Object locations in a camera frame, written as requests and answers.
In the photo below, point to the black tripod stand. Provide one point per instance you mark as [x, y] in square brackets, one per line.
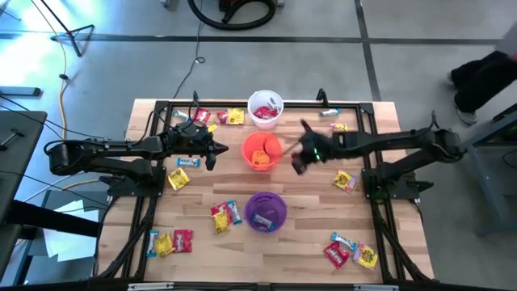
[72, 33]

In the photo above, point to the black frame clamp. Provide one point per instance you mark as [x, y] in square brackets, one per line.
[322, 95]
[195, 97]

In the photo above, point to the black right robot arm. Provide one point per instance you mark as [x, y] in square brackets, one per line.
[383, 141]

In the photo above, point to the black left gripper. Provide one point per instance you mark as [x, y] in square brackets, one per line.
[187, 141]

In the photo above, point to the orange plastic bucket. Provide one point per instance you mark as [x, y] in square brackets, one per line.
[247, 146]

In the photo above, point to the grey metal bar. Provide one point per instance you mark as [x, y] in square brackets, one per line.
[20, 91]

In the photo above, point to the dark grey desk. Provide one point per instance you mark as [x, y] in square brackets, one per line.
[20, 161]

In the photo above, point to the blue white candy bar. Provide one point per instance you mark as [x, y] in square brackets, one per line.
[234, 212]
[263, 221]
[152, 243]
[330, 112]
[188, 162]
[181, 115]
[343, 241]

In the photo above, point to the person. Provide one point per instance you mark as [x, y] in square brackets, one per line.
[480, 81]

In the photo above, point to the orange candy packet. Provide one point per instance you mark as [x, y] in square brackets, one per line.
[261, 157]

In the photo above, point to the white paper sheets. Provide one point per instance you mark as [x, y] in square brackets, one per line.
[68, 242]

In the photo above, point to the purple plastic bucket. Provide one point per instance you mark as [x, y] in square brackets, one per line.
[278, 210]

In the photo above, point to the black desk leg beam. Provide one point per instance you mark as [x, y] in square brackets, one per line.
[48, 220]

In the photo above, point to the black aluminium table frame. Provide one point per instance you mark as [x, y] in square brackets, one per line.
[303, 105]

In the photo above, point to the black T-shaped tool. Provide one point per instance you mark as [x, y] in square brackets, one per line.
[12, 138]

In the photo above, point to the silver metal bracket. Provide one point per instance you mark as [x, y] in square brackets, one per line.
[375, 288]
[149, 286]

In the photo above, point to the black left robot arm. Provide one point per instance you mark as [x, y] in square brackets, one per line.
[101, 149]

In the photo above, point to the grey metal desk frame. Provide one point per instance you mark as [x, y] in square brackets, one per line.
[490, 194]

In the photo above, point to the small yellow candy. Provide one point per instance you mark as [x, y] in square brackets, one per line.
[212, 128]

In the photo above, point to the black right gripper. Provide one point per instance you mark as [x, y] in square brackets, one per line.
[319, 145]

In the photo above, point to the white plastic bucket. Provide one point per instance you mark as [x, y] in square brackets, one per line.
[264, 124]

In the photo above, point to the yellow pink candy packet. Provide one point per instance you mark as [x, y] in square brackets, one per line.
[339, 127]
[345, 181]

